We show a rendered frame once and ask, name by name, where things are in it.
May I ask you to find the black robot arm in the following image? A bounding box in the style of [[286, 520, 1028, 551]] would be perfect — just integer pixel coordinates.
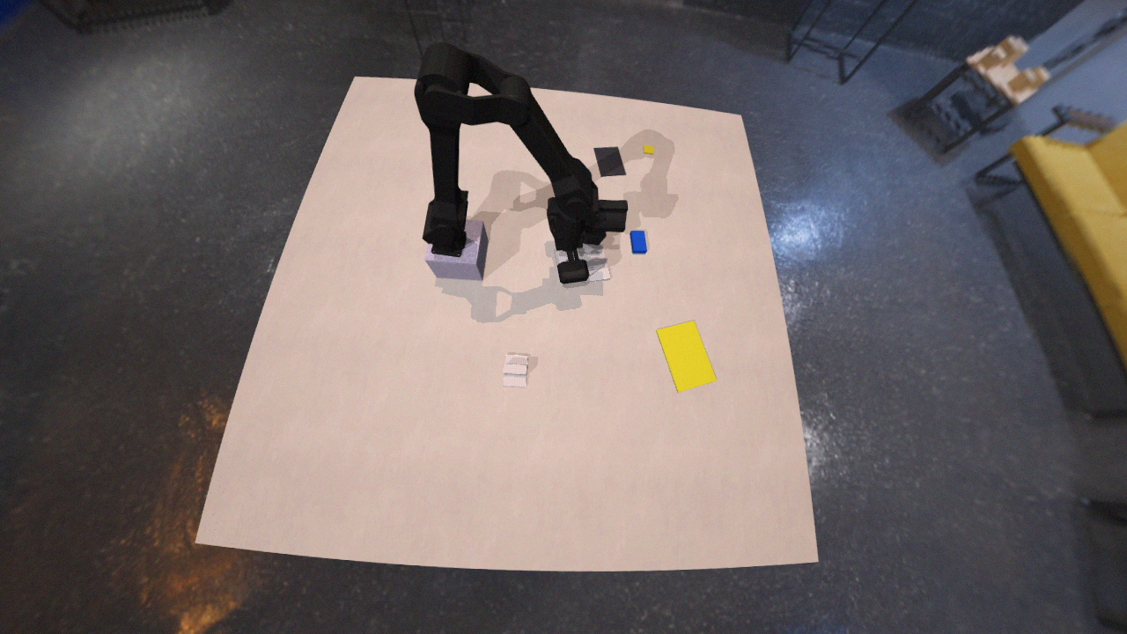
[[414, 42, 628, 257]]

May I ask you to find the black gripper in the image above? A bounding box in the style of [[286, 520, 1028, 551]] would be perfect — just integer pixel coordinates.
[[547, 208, 589, 284]]

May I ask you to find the blue rectangular block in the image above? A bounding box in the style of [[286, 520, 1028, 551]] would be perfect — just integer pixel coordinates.
[[630, 231, 647, 255]]

